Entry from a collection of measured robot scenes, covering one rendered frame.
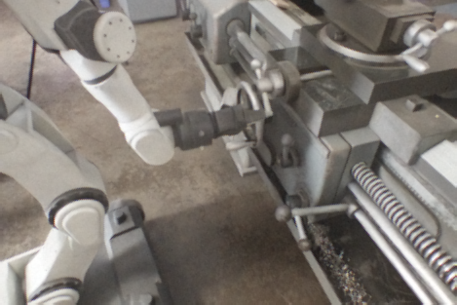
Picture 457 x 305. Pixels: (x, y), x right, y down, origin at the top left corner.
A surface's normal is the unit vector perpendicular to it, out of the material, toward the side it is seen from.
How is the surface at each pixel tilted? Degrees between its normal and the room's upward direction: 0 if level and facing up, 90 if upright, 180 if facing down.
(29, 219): 0
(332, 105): 0
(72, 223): 90
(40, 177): 90
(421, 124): 0
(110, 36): 81
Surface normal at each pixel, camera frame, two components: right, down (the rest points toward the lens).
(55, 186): 0.47, 0.58
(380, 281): 0.01, -0.76
